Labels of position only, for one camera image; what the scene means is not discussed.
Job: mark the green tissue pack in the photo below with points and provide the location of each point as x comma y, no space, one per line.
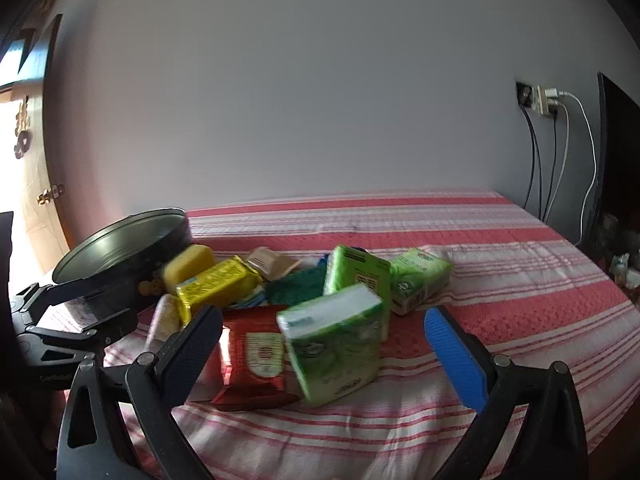
335,350
355,275
417,277

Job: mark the black wall socket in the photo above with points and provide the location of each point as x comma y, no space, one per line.
524,95

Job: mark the black flat screen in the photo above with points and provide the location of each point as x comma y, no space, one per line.
620,160

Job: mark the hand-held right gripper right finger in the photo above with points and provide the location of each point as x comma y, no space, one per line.
455,360

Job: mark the wooden door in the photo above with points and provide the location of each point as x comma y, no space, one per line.
35,185

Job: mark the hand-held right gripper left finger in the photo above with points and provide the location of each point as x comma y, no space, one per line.
195,350

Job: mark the dark door ornament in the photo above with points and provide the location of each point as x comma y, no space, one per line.
22,130

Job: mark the green-topped scouring sponge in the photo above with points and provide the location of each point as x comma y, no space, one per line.
295,285

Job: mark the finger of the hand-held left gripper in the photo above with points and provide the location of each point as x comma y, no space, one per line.
90,325
35,295

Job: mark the yellow foil packet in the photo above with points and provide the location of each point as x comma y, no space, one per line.
215,282

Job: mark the yellow sponge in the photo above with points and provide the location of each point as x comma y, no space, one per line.
187,265

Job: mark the white power adapter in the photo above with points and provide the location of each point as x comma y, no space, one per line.
546,101

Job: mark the brass door knob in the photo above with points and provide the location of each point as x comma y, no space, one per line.
50,194

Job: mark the beige snack packet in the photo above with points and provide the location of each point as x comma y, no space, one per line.
270,262

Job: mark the red foil packet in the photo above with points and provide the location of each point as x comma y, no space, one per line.
255,360

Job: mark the white blue tissue pack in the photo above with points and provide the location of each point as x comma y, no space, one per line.
250,297

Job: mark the round black metal tin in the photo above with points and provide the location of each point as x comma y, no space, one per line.
120,245

